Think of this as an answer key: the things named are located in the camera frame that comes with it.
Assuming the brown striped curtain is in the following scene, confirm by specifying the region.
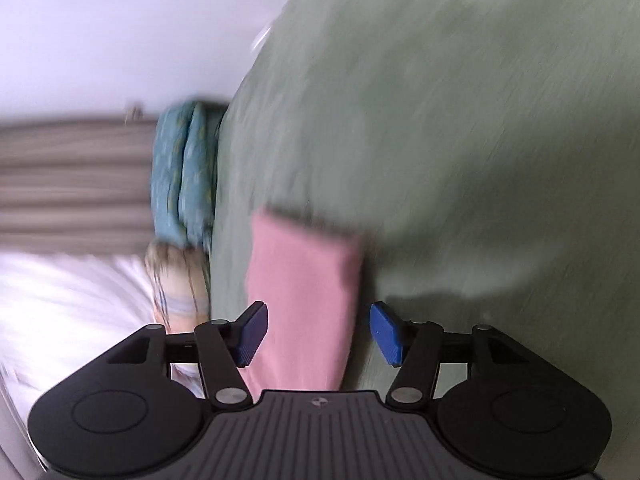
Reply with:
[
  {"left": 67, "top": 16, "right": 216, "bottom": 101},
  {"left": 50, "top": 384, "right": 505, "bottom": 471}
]
[{"left": 0, "top": 115, "right": 161, "bottom": 256}]

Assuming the teal floral quilt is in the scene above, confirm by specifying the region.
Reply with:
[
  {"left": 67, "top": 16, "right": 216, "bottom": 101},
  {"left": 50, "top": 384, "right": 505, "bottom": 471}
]
[{"left": 150, "top": 100, "right": 228, "bottom": 253}]

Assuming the pink sweatshirt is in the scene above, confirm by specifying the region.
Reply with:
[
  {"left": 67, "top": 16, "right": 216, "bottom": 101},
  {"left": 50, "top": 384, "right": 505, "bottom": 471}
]
[{"left": 245, "top": 208, "right": 366, "bottom": 398}]

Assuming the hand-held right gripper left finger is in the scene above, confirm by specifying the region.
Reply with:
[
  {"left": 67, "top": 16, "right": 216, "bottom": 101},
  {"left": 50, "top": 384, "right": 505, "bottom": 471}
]
[{"left": 107, "top": 301, "right": 269, "bottom": 411}]

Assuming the green blanket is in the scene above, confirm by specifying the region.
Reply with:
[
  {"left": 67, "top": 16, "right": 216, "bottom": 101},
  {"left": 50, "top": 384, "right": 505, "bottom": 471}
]
[{"left": 207, "top": 0, "right": 640, "bottom": 461}]

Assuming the white sheer curtain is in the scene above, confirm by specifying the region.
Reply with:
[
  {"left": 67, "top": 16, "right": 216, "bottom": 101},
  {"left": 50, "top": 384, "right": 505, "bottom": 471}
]
[{"left": 0, "top": 250, "right": 206, "bottom": 461}]

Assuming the plaid pillow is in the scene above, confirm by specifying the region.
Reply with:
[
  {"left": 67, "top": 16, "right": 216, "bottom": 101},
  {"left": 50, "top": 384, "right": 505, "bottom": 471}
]
[{"left": 144, "top": 240, "right": 213, "bottom": 333}]

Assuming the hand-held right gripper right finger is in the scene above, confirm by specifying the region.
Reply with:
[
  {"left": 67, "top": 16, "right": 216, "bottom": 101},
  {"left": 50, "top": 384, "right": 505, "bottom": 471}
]
[{"left": 369, "top": 301, "right": 531, "bottom": 408}]

